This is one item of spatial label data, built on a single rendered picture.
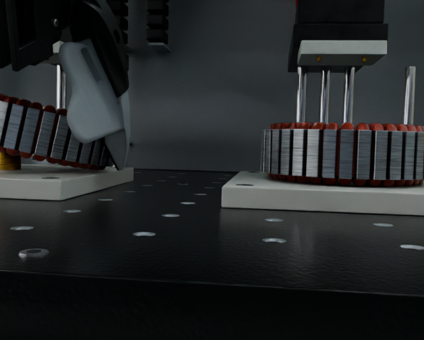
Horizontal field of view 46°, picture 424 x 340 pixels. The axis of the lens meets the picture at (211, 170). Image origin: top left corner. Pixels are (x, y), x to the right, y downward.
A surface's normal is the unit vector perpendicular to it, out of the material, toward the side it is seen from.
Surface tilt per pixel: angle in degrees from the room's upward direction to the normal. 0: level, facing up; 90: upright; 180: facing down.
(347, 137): 90
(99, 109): 76
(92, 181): 90
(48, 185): 90
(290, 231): 0
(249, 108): 90
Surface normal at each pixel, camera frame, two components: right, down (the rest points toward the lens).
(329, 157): -0.39, 0.04
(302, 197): -0.12, 0.05
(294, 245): 0.03, -1.00
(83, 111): 0.90, -0.20
